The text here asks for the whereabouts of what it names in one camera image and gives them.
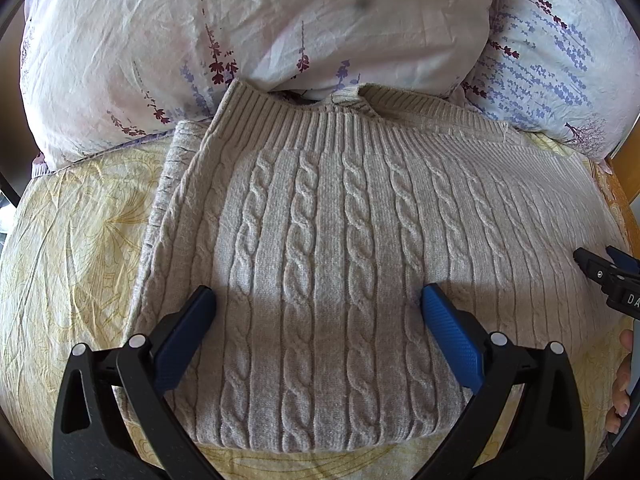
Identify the yellow patterned bedsheet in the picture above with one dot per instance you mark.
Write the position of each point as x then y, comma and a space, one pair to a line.
65, 270

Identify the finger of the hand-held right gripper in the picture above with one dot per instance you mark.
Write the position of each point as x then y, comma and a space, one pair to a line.
592, 265
624, 260

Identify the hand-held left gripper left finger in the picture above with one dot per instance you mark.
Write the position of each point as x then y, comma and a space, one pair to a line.
182, 332

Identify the wooden headboard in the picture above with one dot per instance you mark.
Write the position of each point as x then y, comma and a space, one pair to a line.
620, 155

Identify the white pillow with blue flowers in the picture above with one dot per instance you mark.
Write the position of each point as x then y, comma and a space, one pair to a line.
560, 50

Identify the white floral pillow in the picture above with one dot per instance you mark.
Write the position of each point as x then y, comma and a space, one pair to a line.
225, 35

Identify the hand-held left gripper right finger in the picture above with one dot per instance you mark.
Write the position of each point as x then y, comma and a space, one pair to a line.
450, 335

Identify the person's right hand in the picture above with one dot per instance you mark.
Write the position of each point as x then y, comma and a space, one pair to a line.
620, 390

